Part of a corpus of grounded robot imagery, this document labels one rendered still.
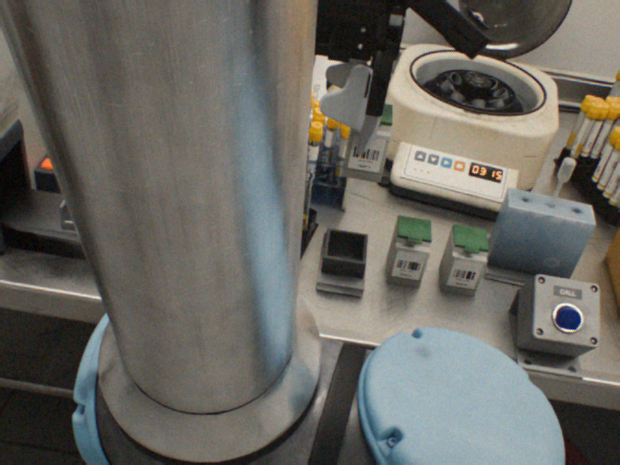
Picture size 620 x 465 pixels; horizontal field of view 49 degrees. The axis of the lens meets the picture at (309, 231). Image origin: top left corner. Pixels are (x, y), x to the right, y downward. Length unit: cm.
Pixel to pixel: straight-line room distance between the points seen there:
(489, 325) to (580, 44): 66
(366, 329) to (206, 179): 58
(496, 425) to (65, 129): 27
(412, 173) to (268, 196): 74
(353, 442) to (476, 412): 7
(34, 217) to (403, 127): 49
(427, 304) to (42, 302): 43
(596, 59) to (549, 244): 56
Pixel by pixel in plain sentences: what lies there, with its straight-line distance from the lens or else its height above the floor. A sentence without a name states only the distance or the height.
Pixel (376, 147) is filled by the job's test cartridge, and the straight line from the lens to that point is 69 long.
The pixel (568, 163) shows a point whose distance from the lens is 81.
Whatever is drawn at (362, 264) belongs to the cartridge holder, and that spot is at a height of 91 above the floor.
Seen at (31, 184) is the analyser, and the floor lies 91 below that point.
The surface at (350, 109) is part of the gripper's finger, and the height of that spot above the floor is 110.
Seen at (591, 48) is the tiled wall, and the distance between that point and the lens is 133.
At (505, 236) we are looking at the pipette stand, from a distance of 84.
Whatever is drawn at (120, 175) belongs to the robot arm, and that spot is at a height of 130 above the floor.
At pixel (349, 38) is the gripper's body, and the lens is 64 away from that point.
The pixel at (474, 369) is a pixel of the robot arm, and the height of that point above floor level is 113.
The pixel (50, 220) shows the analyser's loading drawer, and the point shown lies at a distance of 81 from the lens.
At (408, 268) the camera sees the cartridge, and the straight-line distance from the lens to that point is 80.
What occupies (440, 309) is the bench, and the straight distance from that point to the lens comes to 80.
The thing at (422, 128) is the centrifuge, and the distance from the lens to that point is 95.
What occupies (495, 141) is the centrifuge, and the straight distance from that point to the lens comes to 96.
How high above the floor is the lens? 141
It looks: 39 degrees down
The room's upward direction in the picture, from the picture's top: 9 degrees clockwise
